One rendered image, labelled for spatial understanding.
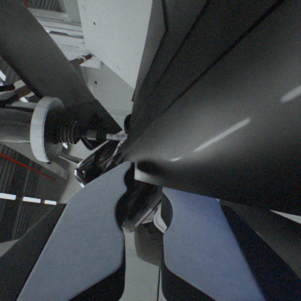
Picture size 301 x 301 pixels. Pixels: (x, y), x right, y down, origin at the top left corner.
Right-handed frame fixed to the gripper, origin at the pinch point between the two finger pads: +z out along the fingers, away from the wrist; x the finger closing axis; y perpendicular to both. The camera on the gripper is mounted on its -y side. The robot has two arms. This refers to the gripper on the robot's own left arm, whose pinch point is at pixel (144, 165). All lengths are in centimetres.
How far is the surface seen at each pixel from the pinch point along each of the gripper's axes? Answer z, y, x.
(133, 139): 3.0, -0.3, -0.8
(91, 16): 53, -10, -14
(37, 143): 8.3, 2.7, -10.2
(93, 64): 69, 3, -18
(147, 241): 20.6, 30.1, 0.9
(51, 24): 92, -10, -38
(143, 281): 388, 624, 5
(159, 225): 11.4, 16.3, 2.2
